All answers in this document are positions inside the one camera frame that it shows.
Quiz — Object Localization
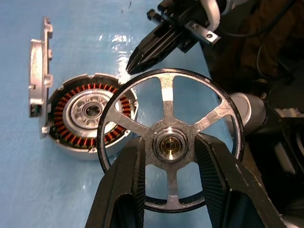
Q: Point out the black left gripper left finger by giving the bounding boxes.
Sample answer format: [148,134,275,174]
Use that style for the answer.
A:
[85,135,147,228]

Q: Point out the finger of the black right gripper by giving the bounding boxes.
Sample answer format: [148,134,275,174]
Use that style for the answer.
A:
[131,29,191,75]
[125,23,177,72]

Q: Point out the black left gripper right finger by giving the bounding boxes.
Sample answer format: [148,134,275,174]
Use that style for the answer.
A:
[194,133,285,228]

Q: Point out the silver spoked rotor wheel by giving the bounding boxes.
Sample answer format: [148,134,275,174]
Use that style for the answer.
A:
[96,68,245,213]

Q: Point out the silver motor stator copper windings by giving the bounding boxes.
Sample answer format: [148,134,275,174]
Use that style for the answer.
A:
[40,73,140,161]

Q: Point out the silver finned motor cover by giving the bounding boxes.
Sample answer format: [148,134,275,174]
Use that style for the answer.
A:
[28,16,54,119]

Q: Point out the grey rounded cylinder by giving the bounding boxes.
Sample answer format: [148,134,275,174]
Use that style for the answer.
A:
[227,92,268,136]

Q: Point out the blue plastic table cover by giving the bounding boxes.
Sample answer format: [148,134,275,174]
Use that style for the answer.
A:
[0,0,214,228]

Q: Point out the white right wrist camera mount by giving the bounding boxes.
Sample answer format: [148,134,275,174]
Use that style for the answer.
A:
[199,0,221,32]

